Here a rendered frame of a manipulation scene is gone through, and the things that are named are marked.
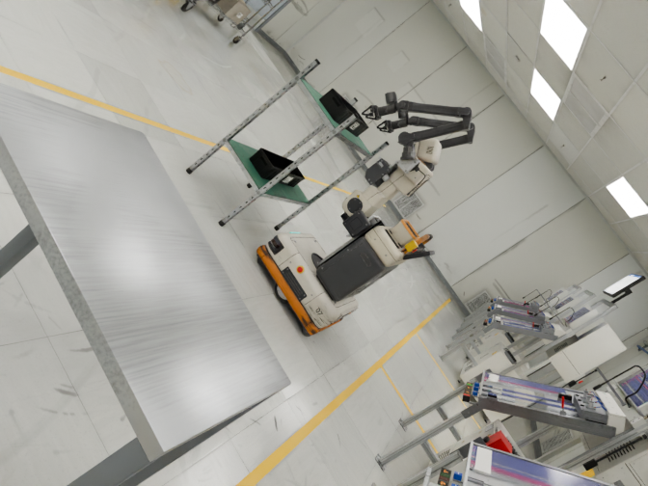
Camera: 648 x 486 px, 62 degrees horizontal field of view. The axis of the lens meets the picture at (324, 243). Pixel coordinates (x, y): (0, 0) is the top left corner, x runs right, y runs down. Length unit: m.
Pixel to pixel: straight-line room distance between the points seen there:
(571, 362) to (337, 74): 7.48
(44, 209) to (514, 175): 10.04
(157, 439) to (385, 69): 10.81
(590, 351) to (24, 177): 6.15
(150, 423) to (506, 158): 10.14
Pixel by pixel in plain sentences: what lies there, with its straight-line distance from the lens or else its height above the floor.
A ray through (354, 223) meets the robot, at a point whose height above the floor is 0.67.
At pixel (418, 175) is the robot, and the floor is 1.16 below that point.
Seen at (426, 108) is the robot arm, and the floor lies 1.44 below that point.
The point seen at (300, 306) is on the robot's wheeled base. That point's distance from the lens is 3.43.
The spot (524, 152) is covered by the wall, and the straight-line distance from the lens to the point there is 10.73.
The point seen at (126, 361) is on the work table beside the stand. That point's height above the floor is 0.80.
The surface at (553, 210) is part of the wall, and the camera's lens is 10.63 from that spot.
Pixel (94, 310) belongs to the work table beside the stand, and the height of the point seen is 0.80.
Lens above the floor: 1.33
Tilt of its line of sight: 15 degrees down
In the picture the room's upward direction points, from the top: 54 degrees clockwise
